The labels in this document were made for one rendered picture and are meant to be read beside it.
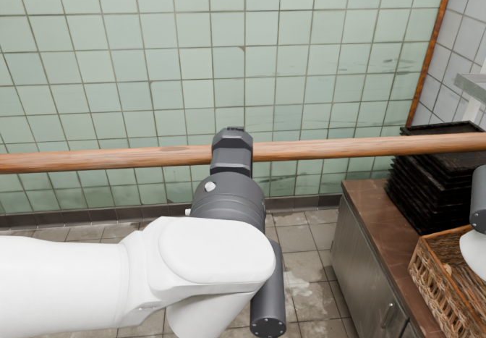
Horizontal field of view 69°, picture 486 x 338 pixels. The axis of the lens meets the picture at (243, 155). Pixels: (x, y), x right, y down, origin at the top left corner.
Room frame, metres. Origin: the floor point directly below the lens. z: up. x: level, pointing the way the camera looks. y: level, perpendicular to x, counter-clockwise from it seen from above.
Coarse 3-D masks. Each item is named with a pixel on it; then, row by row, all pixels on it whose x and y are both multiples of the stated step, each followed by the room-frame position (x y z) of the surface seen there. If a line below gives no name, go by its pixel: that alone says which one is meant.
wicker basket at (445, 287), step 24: (432, 240) 0.74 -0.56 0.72; (456, 240) 0.75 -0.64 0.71; (432, 264) 0.67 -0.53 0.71; (456, 264) 0.75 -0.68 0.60; (432, 288) 0.63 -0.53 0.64; (456, 288) 0.57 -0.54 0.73; (480, 288) 0.67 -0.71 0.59; (432, 312) 0.60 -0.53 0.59; (456, 312) 0.54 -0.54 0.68; (480, 312) 0.59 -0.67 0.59; (456, 336) 0.50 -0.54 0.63; (480, 336) 0.46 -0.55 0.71
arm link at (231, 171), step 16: (224, 128) 0.42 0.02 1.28; (240, 128) 0.41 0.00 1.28; (224, 144) 0.40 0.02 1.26; (240, 144) 0.40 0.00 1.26; (224, 160) 0.37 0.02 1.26; (240, 160) 0.37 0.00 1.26; (224, 176) 0.33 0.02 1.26; (240, 176) 0.34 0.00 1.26; (208, 192) 0.31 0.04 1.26; (224, 192) 0.30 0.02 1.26; (240, 192) 0.31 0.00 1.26; (256, 192) 0.32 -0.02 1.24
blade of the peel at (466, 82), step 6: (456, 78) 0.76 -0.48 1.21; (462, 78) 0.74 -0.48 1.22; (468, 78) 0.77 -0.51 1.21; (474, 78) 0.77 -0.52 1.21; (480, 78) 0.77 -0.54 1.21; (456, 84) 0.76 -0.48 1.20; (462, 84) 0.74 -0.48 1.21; (468, 84) 0.72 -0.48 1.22; (474, 84) 0.70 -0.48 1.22; (480, 84) 0.76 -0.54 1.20; (468, 90) 0.71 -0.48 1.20; (474, 90) 0.70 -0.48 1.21; (480, 90) 0.68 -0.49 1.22; (474, 96) 0.69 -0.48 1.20; (480, 96) 0.68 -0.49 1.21; (480, 102) 0.67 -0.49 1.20
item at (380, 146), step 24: (264, 144) 0.45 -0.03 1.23; (288, 144) 0.45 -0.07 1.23; (312, 144) 0.45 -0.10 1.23; (336, 144) 0.45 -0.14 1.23; (360, 144) 0.46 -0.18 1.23; (384, 144) 0.46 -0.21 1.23; (408, 144) 0.46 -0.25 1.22; (432, 144) 0.46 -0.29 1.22; (456, 144) 0.46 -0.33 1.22; (480, 144) 0.47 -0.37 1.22; (0, 168) 0.41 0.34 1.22; (24, 168) 0.41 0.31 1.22; (48, 168) 0.41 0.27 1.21; (72, 168) 0.42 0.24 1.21; (96, 168) 0.42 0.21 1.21; (120, 168) 0.42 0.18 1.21
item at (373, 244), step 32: (352, 192) 1.14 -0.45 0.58; (384, 192) 1.14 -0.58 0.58; (352, 224) 1.05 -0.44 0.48; (384, 224) 0.95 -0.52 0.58; (352, 256) 0.99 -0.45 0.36; (384, 256) 0.80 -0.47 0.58; (352, 288) 0.94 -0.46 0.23; (384, 288) 0.75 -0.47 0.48; (416, 288) 0.68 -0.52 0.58; (384, 320) 0.68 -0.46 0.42; (416, 320) 0.58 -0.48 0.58
